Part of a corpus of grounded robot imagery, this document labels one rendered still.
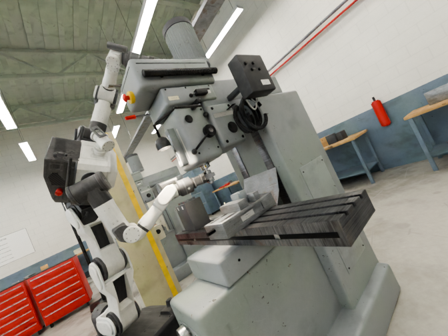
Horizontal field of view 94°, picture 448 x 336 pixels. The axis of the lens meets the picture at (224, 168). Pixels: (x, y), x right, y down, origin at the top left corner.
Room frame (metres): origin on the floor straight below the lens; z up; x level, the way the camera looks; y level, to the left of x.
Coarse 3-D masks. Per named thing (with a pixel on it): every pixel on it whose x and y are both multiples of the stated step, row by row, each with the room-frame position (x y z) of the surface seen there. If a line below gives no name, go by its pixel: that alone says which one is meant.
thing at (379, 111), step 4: (376, 100) 3.82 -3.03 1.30; (372, 104) 3.87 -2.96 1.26; (376, 104) 3.82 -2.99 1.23; (380, 104) 3.80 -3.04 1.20; (376, 108) 3.84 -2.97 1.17; (380, 108) 3.81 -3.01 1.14; (376, 112) 3.87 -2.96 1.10; (380, 112) 3.82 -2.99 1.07; (384, 112) 3.80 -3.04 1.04; (380, 116) 3.84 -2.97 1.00; (384, 116) 3.81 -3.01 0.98; (380, 120) 3.87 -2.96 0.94; (384, 120) 3.82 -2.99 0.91; (388, 120) 3.80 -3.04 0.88; (384, 124) 3.84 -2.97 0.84; (388, 124) 3.82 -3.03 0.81
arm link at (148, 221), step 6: (150, 210) 1.05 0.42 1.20; (156, 210) 1.05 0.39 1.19; (144, 216) 1.03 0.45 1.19; (150, 216) 1.03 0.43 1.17; (156, 216) 1.05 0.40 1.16; (138, 222) 1.03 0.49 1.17; (144, 222) 1.02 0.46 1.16; (150, 222) 1.03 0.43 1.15; (144, 228) 1.01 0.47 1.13; (150, 228) 1.03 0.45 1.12; (144, 234) 1.01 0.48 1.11
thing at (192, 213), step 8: (192, 200) 1.37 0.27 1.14; (200, 200) 1.40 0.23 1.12; (176, 208) 1.51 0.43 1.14; (184, 208) 1.36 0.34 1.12; (192, 208) 1.36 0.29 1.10; (200, 208) 1.38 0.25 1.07; (184, 216) 1.42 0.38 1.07; (192, 216) 1.35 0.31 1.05; (200, 216) 1.37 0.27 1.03; (208, 216) 1.40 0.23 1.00; (184, 224) 1.49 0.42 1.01; (192, 224) 1.35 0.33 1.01; (200, 224) 1.36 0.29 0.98
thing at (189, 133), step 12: (168, 120) 1.13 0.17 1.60; (180, 120) 1.07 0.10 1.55; (192, 120) 1.10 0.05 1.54; (204, 120) 1.15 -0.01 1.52; (180, 132) 1.08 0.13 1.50; (192, 132) 1.08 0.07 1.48; (192, 144) 1.07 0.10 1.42; (204, 144) 1.11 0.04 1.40; (216, 144) 1.15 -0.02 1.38; (192, 156) 1.08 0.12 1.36; (204, 156) 1.09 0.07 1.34; (216, 156) 1.14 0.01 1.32; (192, 168) 1.15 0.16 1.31
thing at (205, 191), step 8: (200, 168) 8.56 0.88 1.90; (184, 176) 8.96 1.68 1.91; (192, 176) 8.46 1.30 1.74; (208, 184) 8.58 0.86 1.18; (192, 192) 8.91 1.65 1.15; (200, 192) 8.40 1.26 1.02; (208, 192) 8.48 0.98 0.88; (208, 200) 8.39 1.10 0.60; (216, 200) 8.60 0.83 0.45; (208, 208) 8.38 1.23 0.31; (216, 208) 8.50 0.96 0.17; (160, 216) 8.98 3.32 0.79
